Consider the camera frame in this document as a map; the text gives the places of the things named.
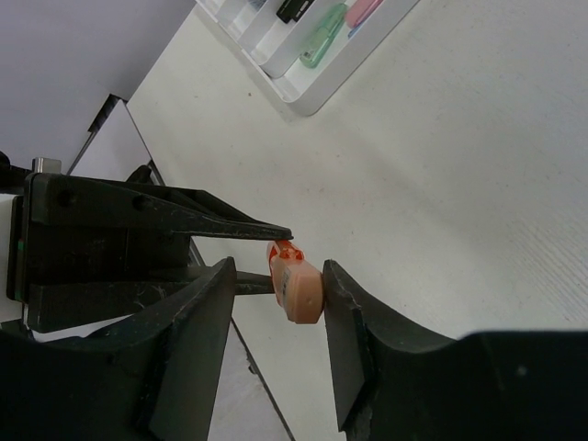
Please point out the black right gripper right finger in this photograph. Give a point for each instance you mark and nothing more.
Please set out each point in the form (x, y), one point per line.
(394, 379)

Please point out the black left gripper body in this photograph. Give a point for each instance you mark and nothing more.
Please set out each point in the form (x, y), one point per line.
(88, 250)

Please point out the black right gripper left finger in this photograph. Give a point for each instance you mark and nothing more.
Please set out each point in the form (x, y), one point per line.
(151, 376)

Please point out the orange correction tape pen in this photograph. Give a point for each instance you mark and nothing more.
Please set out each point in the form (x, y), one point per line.
(297, 283)

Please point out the green correction tape pen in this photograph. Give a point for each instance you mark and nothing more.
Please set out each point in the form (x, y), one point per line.
(321, 39)

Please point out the green black highlighter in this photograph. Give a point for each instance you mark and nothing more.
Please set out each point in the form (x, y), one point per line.
(293, 10)

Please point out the pink correction tape pen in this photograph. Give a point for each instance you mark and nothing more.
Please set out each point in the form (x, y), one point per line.
(359, 11)

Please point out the blue correction tape pen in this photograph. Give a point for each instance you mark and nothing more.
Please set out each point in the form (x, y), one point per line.
(353, 31)

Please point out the white compartment tray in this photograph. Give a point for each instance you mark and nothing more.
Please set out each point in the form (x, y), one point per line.
(273, 48)

